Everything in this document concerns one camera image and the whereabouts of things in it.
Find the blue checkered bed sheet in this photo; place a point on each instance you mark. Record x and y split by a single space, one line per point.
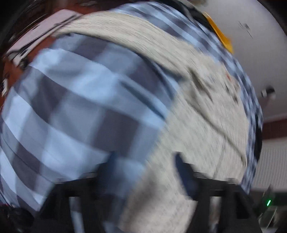
84 97

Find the white louvered closet door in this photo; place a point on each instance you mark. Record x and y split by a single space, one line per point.
272 166

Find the yellow cloth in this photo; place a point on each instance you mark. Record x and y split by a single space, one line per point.
226 42

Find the white security camera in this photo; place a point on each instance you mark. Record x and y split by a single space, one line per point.
268 93

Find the cream plaid knit shirt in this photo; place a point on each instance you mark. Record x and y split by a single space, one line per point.
207 121

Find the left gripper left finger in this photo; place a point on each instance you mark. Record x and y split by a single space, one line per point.
78 205

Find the wall bracket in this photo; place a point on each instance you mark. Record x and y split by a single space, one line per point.
245 27

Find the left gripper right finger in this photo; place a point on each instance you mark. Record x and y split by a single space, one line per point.
236 213

